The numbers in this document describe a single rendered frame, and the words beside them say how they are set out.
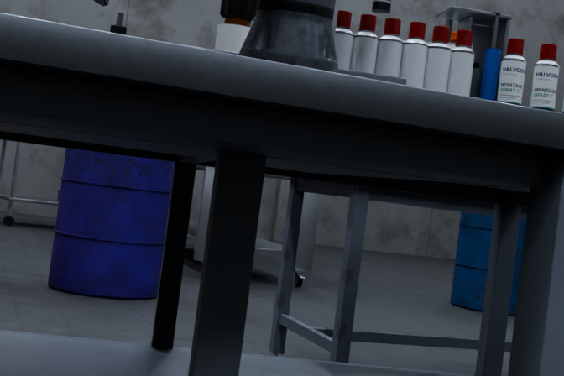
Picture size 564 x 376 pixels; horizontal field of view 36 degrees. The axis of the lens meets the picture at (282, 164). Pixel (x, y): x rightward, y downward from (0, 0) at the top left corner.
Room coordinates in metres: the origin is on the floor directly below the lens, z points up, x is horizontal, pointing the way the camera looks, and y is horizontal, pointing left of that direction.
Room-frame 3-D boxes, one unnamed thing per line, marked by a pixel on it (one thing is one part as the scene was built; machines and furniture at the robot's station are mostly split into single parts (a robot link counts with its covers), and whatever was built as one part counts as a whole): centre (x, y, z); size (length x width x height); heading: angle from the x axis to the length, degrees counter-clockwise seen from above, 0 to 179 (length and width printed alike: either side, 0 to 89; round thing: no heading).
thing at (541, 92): (1.85, -0.53, 0.98); 0.05 x 0.05 x 0.20
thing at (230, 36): (2.03, 0.14, 1.03); 0.09 x 0.09 x 0.30
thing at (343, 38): (1.79, -0.09, 0.98); 0.05 x 0.05 x 0.20
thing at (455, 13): (1.93, -0.38, 1.14); 0.14 x 0.11 x 0.01; 99
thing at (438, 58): (1.81, -0.29, 0.98); 0.05 x 0.05 x 0.20
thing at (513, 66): (1.84, -0.46, 0.98); 0.05 x 0.05 x 0.20
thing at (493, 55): (1.88, -0.42, 0.98); 0.03 x 0.03 x 0.17
